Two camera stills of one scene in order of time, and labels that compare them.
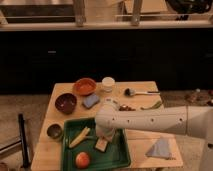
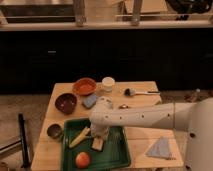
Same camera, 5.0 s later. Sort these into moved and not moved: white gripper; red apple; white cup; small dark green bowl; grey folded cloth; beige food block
Moved: white gripper; beige food block
Not moved: white cup; small dark green bowl; red apple; grey folded cloth
